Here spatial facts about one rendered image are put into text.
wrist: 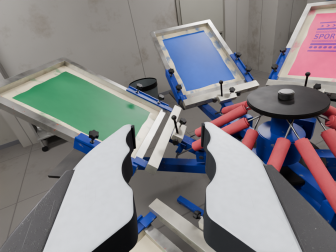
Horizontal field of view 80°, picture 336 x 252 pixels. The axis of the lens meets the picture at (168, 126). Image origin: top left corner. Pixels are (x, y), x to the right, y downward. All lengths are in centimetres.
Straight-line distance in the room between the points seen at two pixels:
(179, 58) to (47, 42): 276
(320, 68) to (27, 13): 384
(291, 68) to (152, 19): 309
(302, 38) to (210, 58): 71
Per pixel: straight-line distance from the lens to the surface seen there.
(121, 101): 134
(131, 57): 426
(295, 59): 186
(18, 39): 415
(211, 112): 171
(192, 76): 166
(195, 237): 81
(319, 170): 90
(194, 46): 191
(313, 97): 103
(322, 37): 199
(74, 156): 156
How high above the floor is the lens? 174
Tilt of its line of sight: 31 degrees down
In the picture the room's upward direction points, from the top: 11 degrees counter-clockwise
